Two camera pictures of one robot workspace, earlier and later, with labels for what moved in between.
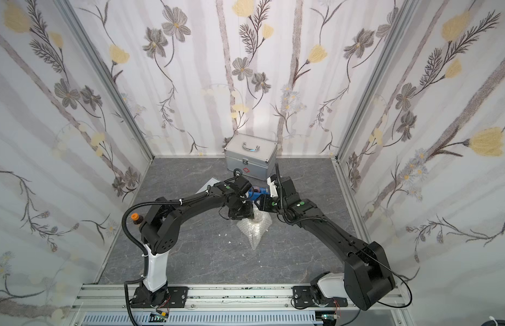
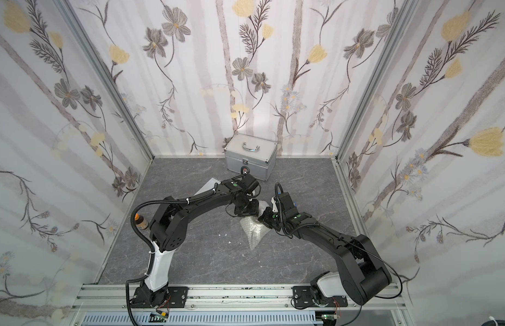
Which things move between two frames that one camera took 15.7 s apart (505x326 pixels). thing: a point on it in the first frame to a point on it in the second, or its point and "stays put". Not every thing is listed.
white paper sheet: [210, 182] stays put
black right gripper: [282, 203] to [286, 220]
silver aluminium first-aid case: [254, 157] stays put
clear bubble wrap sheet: [256, 228] stays put
